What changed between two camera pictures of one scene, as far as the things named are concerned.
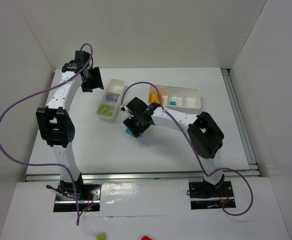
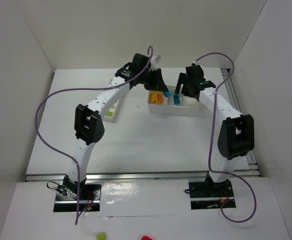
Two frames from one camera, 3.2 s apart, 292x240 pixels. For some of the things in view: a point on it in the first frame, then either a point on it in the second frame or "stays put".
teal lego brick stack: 129,132 → 177,98
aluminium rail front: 183,176 stays put
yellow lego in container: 153,97 stays put
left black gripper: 94,80 → 155,78
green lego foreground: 101,236 stays put
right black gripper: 132,120 → 189,83
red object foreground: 146,238 stays put
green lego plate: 108,114 stays put
